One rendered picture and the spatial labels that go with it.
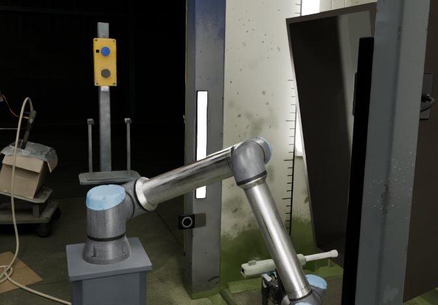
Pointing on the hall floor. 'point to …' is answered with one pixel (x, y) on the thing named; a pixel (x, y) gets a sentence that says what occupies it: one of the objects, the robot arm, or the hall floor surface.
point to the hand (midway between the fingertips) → (266, 270)
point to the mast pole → (392, 137)
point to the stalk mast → (104, 115)
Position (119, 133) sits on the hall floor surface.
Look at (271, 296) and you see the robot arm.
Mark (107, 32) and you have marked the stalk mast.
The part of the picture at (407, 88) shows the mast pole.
